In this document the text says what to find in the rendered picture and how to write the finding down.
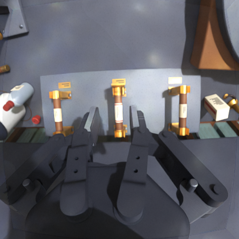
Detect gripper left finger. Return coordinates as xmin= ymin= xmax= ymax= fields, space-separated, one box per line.
xmin=0 ymin=106 xmax=100 ymax=217

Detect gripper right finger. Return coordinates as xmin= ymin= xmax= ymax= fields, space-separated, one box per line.
xmin=113 ymin=105 xmax=229 ymax=225

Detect brass fuse clip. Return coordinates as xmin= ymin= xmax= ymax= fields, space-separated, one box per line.
xmin=52 ymin=125 xmax=75 ymax=137
xmin=167 ymin=85 xmax=191 ymax=96
xmin=111 ymin=86 xmax=127 ymax=98
xmin=167 ymin=122 xmax=190 ymax=136
xmin=48 ymin=90 xmax=72 ymax=100
xmin=113 ymin=124 xmax=128 ymax=138

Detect green battery cell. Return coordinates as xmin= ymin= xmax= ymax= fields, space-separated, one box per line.
xmin=15 ymin=128 xmax=39 ymax=143
xmin=30 ymin=127 xmax=50 ymax=143
xmin=213 ymin=121 xmax=239 ymax=138
xmin=198 ymin=123 xmax=220 ymax=139

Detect brown fuse with white label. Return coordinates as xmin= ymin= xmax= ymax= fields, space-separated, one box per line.
xmin=52 ymin=98 xmax=63 ymax=132
xmin=178 ymin=93 xmax=188 ymax=128

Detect brown fuse with red-striped label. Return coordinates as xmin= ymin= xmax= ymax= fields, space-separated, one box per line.
xmin=114 ymin=96 xmax=124 ymax=131

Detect light grey fuse panel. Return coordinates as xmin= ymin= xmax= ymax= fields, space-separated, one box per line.
xmin=40 ymin=68 xmax=202 ymax=138

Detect white jug with red cap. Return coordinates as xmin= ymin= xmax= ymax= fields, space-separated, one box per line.
xmin=0 ymin=92 xmax=27 ymax=134

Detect yellow label plate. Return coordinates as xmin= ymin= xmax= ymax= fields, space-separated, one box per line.
xmin=58 ymin=81 xmax=72 ymax=90
xmin=111 ymin=78 xmax=126 ymax=87

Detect pale blue labelled bottle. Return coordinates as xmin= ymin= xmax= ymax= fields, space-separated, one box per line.
xmin=10 ymin=82 xmax=35 ymax=108

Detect cream label plate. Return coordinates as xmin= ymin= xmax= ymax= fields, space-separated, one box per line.
xmin=167 ymin=76 xmax=183 ymax=85

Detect white box with red stripe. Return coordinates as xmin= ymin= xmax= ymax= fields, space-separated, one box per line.
xmin=203 ymin=94 xmax=231 ymax=122

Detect brass hook fitting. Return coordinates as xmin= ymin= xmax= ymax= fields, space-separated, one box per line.
xmin=223 ymin=93 xmax=239 ymax=114

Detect dark grey slate switchboard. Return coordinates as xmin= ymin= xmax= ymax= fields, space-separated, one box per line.
xmin=0 ymin=0 xmax=239 ymax=144

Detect brown tapered wooden block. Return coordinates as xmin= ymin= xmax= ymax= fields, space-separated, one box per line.
xmin=190 ymin=0 xmax=239 ymax=71

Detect large grey round disc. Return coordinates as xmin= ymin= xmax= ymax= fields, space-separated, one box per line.
xmin=218 ymin=0 xmax=239 ymax=64

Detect thin brown wire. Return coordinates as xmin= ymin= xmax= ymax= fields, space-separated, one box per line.
xmin=18 ymin=104 xmax=36 ymax=122

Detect grey metal bracket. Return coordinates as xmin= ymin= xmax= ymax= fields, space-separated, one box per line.
xmin=0 ymin=0 xmax=30 ymax=39

